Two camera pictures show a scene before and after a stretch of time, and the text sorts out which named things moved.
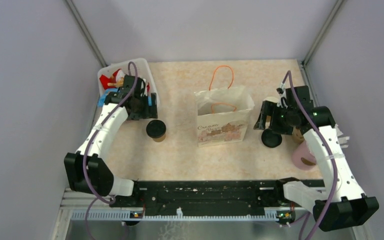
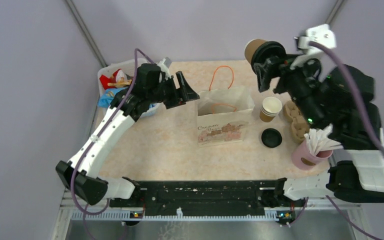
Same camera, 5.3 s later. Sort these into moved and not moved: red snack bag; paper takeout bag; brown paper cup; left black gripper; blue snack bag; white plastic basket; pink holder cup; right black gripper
Moved: brown paper cup; left black gripper; right black gripper
Not moved: paper takeout bag; red snack bag; white plastic basket; pink holder cup; blue snack bag
